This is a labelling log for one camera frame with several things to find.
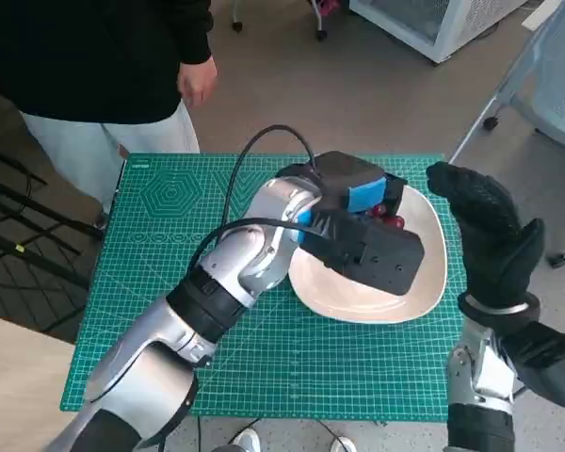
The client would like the black left robot hand, blue tape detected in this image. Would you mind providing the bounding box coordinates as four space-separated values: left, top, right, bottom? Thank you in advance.
315 150 410 222

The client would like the person's hand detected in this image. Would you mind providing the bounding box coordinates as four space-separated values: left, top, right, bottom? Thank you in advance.
176 56 219 107

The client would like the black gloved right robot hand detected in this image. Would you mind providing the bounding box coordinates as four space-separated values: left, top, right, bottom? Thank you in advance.
426 161 546 310

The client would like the red toy grape bunch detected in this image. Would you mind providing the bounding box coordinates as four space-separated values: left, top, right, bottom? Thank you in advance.
367 202 406 231

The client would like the white square plate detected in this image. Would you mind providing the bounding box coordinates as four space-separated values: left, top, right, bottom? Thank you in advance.
287 186 448 325

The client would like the rolling chair with casters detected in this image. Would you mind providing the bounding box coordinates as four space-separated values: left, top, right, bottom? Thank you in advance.
230 0 329 41

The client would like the person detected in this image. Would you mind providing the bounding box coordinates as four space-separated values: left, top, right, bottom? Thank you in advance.
0 0 219 218

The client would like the pink object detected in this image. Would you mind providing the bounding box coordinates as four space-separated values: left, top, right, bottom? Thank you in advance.
313 0 343 18

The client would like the pale blue mesh chair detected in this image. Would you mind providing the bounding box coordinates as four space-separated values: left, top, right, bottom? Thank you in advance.
449 0 565 269

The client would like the white perforated cabinet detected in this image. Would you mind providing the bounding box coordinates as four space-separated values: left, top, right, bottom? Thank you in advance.
348 0 533 66

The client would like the green cutting mat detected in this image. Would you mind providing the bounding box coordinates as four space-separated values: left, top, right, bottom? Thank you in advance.
60 151 465 423

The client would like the white flat panel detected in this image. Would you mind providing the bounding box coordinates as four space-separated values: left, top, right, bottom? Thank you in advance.
521 0 561 32

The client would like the light wooden board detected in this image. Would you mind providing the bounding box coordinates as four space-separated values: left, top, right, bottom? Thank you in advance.
0 313 79 452

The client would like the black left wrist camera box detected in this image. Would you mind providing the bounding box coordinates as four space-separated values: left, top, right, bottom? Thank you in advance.
300 206 426 298

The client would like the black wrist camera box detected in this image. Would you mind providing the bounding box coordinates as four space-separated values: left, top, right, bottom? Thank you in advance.
300 206 426 298
503 319 565 409

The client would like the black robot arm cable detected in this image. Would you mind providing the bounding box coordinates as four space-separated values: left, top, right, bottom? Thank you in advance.
187 124 354 283

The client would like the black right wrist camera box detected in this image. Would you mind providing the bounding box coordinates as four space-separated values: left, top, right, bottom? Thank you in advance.
503 319 565 409

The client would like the black metal frame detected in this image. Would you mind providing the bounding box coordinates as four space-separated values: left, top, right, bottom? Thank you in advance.
0 143 105 338

